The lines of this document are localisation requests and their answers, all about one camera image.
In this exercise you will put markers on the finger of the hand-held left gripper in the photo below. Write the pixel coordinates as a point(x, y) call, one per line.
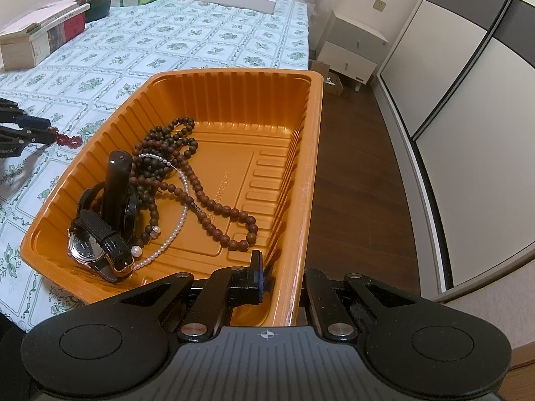
point(29, 122)
point(39, 135)

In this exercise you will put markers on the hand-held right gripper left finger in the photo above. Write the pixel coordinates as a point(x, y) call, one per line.
point(259, 284)

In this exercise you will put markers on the small cardboard box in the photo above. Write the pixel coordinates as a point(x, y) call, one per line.
point(330, 79)

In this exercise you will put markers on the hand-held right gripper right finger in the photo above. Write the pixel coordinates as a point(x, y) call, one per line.
point(317, 288)

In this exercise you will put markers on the white grey wardrobe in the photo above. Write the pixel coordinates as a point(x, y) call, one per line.
point(459, 92)

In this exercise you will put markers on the wall socket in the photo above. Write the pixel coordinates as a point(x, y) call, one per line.
point(380, 5)

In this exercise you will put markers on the orange plastic tray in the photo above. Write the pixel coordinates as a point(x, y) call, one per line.
point(250, 112)

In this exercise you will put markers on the white nightstand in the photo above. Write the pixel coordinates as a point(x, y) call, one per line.
point(351, 50)

